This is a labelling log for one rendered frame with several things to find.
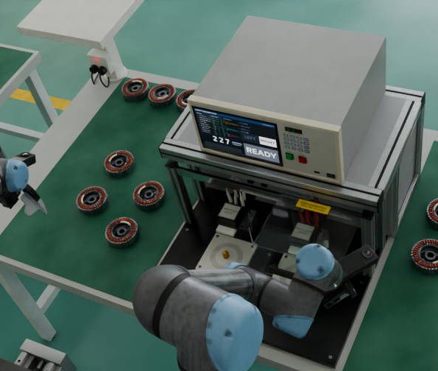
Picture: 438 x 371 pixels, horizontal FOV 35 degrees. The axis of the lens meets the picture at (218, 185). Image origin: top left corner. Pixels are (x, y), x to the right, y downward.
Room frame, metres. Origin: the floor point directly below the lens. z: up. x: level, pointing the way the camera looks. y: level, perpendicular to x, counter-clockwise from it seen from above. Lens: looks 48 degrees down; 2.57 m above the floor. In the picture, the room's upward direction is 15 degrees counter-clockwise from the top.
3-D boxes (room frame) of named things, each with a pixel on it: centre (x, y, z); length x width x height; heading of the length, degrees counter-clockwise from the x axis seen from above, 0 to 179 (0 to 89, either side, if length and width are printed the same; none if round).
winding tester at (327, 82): (1.48, -0.27, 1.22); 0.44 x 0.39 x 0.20; 52
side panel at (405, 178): (1.36, -0.56, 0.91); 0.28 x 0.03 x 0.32; 142
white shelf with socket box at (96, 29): (2.25, 0.30, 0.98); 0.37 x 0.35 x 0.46; 52
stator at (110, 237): (1.53, 0.36, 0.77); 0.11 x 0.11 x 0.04
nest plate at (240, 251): (1.31, 0.03, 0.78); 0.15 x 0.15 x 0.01; 52
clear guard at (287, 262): (1.13, -0.21, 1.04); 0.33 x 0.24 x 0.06; 142
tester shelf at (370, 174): (1.49, -0.26, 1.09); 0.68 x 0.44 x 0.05; 52
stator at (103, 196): (1.71, 0.45, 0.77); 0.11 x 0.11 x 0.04
